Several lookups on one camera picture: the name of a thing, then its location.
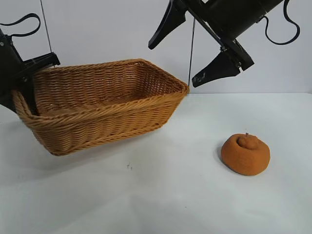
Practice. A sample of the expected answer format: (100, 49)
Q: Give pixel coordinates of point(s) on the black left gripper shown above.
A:
(14, 63)

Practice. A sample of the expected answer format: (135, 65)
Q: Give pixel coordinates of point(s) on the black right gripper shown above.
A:
(232, 18)

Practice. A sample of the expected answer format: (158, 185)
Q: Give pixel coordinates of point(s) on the woven wicker basket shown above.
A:
(102, 112)

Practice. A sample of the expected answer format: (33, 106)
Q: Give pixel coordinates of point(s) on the orange round bun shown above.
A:
(245, 156)

